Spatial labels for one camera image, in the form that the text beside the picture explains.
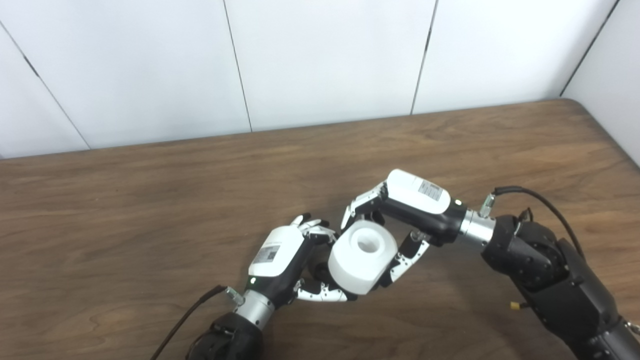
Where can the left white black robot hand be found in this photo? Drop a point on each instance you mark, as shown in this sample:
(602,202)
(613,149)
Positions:
(277,255)

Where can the round white cylinder piece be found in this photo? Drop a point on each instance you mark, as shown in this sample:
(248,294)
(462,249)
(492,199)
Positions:
(355,270)

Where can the black flanged holder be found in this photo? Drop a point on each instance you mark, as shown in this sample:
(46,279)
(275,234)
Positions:
(320,272)

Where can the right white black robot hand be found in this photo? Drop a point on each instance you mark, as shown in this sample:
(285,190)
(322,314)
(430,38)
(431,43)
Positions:
(420,200)

